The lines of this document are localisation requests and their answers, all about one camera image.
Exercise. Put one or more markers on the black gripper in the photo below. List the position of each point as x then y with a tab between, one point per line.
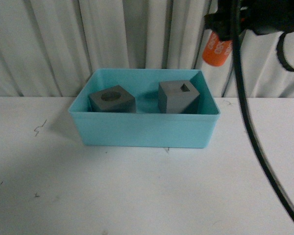
259	16

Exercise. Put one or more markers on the orange cylinder with white digits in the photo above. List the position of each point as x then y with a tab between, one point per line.
216	51

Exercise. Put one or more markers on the gray cube with rectangular slot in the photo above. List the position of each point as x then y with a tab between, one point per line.
178	97

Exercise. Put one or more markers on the gray cube with round hole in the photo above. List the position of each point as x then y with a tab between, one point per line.
113	100

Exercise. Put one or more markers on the light blue plastic box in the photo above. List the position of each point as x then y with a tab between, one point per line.
147	127

